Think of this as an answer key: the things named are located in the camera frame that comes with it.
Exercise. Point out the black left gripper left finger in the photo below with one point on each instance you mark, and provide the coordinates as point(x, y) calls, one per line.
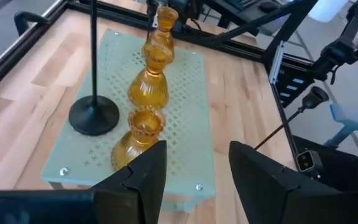
point(141, 193)

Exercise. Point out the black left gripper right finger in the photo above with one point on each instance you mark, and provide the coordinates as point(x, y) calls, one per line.
point(259, 186)

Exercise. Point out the amber twisted glass candle holder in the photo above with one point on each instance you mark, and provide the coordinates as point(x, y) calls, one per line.
point(166, 18)

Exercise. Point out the amber wide-cup glass candle holder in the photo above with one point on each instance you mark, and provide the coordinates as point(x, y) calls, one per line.
point(145, 124)

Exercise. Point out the amber bell-shaped glass candle holder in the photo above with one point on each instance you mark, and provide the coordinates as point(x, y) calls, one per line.
point(149, 90)

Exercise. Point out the tall black metal candlestick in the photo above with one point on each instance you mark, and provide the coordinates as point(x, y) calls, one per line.
point(93, 116)

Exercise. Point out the black computer mouse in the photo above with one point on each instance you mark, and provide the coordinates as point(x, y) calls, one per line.
point(268, 6)

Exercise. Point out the green perforated metal tray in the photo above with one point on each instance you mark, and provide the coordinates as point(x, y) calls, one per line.
point(185, 118)

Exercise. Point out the blue chair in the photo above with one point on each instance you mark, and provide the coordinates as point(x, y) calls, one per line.
point(346, 118)

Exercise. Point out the black panel with white labels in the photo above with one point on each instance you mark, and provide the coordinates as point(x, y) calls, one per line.
point(291, 74)

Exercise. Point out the white rounded object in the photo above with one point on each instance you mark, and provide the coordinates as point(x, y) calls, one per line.
point(328, 9)

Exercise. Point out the small grey camera box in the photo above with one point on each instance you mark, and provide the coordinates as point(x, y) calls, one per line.
point(304, 160)

